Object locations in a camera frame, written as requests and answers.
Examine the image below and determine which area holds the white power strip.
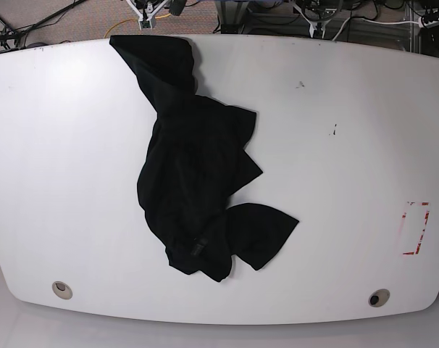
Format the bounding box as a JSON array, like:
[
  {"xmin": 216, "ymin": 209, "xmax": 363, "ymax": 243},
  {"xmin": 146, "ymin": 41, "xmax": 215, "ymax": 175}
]
[{"xmin": 419, "ymin": 9, "xmax": 439, "ymax": 28}]

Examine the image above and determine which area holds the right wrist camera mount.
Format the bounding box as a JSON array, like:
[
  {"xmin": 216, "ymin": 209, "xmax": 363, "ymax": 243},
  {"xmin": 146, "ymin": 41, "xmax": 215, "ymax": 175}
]
[{"xmin": 126, "ymin": 0, "xmax": 170, "ymax": 30}]

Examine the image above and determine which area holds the table cable grommet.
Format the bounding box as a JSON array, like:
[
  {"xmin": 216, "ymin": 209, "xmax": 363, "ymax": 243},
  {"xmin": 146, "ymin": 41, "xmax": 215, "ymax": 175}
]
[
  {"xmin": 52, "ymin": 281, "xmax": 72, "ymax": 300},
  {"xmin": 368, "ymin": 289, "xmax": 390, "ymax": 307}
]

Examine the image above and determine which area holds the red tape rectangle marking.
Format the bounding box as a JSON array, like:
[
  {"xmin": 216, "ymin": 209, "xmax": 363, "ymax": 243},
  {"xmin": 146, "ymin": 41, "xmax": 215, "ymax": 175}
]
[{"xmin": 400, "ymin": 202, "xmax": 430, "ymax": 256}]

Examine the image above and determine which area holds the right table cable grommet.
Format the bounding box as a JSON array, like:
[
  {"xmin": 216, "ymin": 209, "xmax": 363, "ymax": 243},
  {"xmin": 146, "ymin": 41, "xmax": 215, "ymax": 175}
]
[{"xmin": 368, "ymin": 289, "xmax": 390, "ymax": 307}]

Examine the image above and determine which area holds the yellow floor cable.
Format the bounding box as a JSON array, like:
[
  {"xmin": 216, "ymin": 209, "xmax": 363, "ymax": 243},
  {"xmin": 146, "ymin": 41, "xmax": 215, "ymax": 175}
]
[{"xmin": 104, "ymin": 12, "xmax": 170, "ymax": 38}]

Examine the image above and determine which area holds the left table cable grommet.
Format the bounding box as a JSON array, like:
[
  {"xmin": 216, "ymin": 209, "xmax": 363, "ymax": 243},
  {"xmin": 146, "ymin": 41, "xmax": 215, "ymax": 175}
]
[{"xmin": 52, "ymin": 281, "xmax": 72, "ymax": 300}]

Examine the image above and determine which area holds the black T-shirt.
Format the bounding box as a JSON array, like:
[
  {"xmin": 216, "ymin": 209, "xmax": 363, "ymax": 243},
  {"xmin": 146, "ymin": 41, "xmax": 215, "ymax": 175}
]
[{"xmin": 109, "ymin": 36, "xmax": 298, "ymax": 282}]

